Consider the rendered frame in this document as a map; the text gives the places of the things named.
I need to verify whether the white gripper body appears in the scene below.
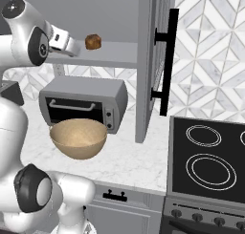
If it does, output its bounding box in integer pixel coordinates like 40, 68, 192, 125
63, 35, 83, 58

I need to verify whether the brown bread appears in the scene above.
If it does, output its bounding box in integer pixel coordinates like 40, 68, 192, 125
84, 33, 103, 52

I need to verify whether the grey cabinet door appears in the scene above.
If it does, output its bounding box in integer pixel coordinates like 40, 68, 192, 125
134, 0, 177, 144

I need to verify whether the tan basket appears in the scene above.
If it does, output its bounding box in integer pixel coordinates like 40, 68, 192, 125
48, 117, 109, 161

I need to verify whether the grey toaster oven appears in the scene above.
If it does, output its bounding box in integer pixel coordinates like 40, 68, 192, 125
38, 75, 129, 135

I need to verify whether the dark grey appliance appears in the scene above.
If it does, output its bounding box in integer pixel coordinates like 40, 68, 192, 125
0, 79, 26, 107

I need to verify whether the grey drawer front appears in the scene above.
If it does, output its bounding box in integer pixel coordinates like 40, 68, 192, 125
92, 181, 167, 214

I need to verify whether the black hob stove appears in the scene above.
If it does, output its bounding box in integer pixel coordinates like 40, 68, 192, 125
159, 115, 245, 234

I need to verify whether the grey base cupboard door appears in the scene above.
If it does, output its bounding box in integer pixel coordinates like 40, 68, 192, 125
84, 202, 163, 234

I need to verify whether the white wall outlet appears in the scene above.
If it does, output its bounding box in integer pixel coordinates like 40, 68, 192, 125
53, 63, 67, 77

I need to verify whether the grey wall cabinet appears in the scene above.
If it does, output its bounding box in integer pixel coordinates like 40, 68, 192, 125
0, 0, 151, 70

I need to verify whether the grey toaster oven handle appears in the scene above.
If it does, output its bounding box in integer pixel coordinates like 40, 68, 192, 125
48, 98, 97, 113

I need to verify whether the black cabinet door handle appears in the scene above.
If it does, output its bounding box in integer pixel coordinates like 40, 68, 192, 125
150, 8, 180, 117

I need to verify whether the black drawer handle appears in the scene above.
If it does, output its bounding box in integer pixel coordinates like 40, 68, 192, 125
101, 188, 129, 203

